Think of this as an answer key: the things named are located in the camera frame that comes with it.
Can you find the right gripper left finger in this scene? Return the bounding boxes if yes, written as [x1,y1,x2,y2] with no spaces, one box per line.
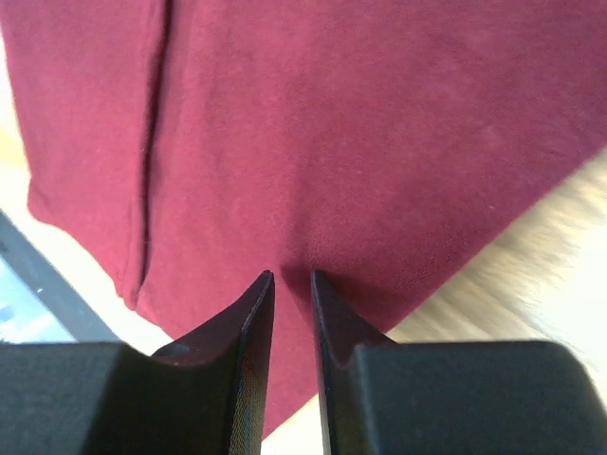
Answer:
[1,272,275,454]

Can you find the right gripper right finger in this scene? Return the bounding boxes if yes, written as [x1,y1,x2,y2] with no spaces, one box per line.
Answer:
[311,271,606,454]

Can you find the maroon t shirt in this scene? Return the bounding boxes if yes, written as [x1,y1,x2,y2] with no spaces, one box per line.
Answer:
[1,0,606,431]

